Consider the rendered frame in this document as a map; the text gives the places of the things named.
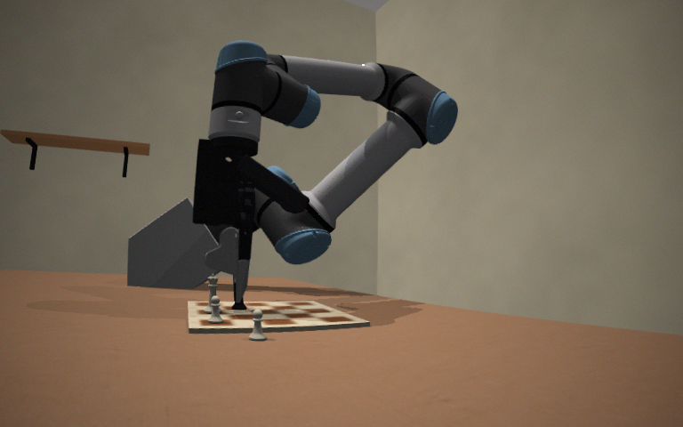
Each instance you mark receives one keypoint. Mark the black rook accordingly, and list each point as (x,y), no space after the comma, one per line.
(238,305)

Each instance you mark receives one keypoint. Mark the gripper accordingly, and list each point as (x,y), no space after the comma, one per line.
(229,202)

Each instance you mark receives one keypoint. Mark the grey chess pawn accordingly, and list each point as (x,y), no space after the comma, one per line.
(215,318)
(257,334)

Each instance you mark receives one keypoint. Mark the grey chess queen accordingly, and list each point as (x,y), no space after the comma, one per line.
(212,281)

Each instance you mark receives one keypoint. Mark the brown and cream checkered chessboard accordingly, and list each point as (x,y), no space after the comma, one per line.
(277,317)

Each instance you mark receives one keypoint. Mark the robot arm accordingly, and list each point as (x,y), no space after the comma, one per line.
(418,112)

